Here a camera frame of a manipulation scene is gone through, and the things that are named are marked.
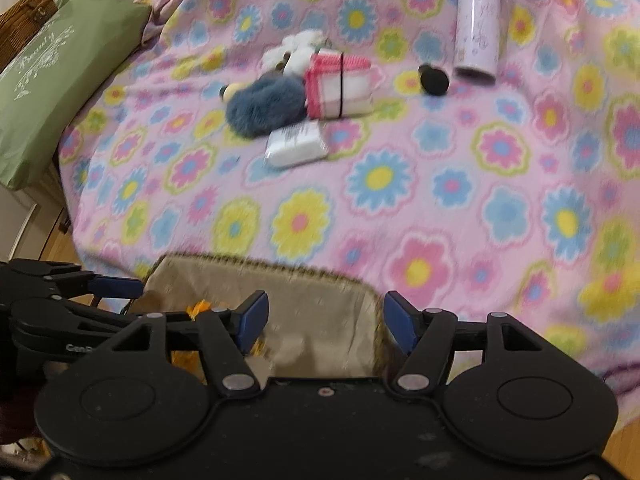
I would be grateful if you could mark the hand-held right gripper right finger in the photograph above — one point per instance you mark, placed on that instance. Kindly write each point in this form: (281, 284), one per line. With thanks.
(400, 322)

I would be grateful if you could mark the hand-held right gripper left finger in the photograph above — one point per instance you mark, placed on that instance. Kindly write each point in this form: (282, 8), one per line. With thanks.
(252, 322)

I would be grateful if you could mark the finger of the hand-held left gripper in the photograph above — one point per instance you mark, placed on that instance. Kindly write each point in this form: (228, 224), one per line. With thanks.
(75, 317)
(120, 287)

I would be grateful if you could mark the beige fringed cloth bag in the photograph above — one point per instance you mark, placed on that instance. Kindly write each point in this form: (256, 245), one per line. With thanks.
(310, 320)

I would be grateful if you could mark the pink and white towel bundle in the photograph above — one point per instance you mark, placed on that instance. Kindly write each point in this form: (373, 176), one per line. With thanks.
(350, 85)

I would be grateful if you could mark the white plush toy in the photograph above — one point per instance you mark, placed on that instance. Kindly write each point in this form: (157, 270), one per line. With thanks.
(300, 45)

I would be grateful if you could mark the orange object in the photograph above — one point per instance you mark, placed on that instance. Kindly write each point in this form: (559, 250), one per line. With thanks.
(197, 307)

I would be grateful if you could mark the pink floral fleece blanket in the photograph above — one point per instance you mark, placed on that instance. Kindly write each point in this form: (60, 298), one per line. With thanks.
(450, 160)

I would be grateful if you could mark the white tissue pack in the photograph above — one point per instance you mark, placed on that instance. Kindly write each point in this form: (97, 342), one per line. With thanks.
(295, 145)

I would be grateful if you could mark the green printed pillow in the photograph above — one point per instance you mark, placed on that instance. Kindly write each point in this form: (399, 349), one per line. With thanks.
(60, 85)

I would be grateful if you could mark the blue-grey fluffy toy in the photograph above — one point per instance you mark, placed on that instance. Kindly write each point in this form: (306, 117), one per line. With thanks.
(265, 105)

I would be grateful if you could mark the purple and white bottle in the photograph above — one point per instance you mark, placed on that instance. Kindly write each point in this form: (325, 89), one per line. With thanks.
(477, 25)

